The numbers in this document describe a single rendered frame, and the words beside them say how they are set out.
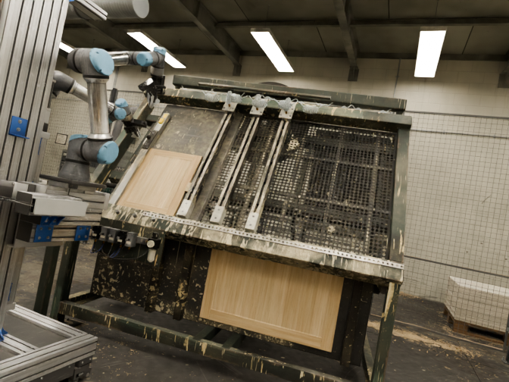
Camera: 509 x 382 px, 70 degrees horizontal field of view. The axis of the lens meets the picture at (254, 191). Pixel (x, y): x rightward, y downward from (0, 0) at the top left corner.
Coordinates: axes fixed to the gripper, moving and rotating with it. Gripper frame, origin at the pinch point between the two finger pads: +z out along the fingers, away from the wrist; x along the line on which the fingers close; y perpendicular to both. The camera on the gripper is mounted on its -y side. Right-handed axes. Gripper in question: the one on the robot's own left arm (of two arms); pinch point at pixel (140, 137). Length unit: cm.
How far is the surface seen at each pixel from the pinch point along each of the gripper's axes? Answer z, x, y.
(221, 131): 5, -1, -62
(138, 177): 10.2, 31.6, 0.8
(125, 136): 7.6, -10.9, 15.9
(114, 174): 15.7, 20.9, 22.7
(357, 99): 25, -43, -180
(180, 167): 10.5, 25.5, -29.8
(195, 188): 5, 52, -42
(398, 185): 7, 67, -178
